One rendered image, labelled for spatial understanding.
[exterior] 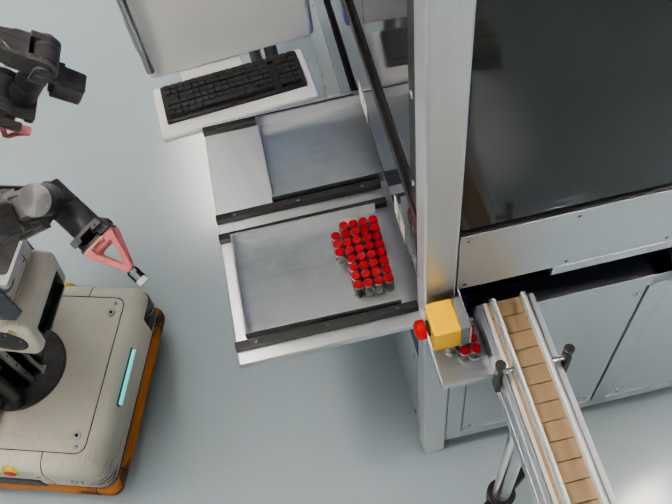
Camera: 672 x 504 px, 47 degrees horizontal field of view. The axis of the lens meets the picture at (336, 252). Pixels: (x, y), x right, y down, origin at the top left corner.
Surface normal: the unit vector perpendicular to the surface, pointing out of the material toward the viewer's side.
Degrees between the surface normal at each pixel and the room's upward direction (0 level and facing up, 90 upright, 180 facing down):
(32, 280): 8
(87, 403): 0
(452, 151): 90
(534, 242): 90
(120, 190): 0
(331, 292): 0
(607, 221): 90
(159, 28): 90
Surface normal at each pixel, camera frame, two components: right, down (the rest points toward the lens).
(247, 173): -0.10, -0.53
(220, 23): 0.28, 0.80
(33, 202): 0.00, 0.09
